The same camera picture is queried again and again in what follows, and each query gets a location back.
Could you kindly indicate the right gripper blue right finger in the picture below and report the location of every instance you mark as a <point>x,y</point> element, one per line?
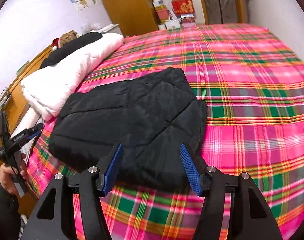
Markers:
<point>195,167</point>

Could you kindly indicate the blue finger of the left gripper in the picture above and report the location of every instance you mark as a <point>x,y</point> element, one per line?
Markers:
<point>32,133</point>

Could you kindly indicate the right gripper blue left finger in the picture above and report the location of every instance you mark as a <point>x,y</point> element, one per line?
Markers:
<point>109,166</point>

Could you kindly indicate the black hooded puffer jacket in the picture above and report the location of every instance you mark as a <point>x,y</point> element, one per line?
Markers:
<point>151,116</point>

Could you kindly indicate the person left forearm dark sleeve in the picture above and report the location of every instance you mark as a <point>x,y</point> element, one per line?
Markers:
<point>9,216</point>

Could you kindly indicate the person left hand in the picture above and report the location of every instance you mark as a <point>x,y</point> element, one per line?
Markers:
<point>6,173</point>

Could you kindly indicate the white pillow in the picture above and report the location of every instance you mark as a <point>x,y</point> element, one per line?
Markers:
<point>30,119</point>

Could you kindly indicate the wooden headboard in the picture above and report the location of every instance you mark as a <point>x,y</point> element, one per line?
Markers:
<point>16,109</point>

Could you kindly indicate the white folded duvet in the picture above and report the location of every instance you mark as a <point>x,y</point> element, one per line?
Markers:
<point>47,89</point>

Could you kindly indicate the brown plush toy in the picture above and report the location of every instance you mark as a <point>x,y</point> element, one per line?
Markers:
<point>67,37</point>

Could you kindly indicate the black folded garment on duvet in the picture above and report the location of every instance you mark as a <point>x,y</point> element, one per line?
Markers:
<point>61,53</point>

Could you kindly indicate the white bag by wardrobe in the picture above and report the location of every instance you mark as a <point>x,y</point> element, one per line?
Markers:
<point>172,23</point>

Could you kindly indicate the wooden wardrobe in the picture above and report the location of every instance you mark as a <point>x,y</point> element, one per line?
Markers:
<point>135,17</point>

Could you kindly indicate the pink storage box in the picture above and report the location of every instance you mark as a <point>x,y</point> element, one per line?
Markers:
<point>163,14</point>

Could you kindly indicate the red gift box gold character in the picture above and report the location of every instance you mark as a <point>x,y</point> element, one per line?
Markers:
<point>181,7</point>

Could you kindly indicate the wooden framed door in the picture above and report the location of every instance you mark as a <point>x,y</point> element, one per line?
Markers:
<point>223,11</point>

